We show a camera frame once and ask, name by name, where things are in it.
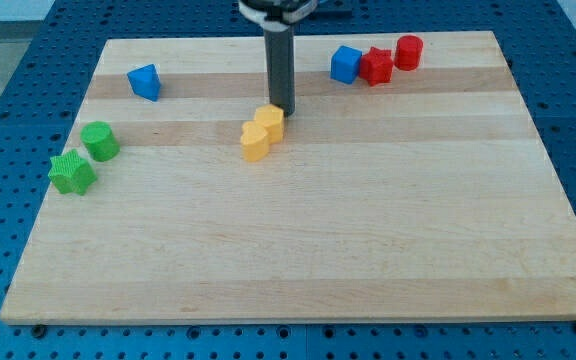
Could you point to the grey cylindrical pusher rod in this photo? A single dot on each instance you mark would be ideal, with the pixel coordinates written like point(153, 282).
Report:
point(279, 49)

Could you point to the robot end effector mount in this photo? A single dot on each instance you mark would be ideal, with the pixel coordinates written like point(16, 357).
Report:
point(276, 15)

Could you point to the blue triangle block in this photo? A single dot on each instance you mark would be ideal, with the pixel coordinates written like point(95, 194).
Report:
point(145, 82)

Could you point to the blue cube block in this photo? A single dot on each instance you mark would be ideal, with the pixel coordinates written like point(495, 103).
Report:
point(345, 64)

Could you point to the yellow hexagon block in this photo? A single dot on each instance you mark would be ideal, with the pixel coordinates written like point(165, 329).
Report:
point(271, 118)

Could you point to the yellow heart block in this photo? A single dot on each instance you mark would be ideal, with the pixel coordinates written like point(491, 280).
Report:
point(254, 141)

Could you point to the red star block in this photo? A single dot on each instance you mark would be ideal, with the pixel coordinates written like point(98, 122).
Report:
point(376, 66)

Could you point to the red cylinder block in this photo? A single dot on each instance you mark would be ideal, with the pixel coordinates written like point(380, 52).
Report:
point(408, 52)

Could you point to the wooden board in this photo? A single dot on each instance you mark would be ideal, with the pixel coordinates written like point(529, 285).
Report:
point(428, 199)

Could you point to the green cylinder block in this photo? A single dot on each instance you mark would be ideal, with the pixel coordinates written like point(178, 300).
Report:
point(99, 140)

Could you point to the green star block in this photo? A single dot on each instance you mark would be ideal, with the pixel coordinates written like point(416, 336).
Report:
point(71, 173)

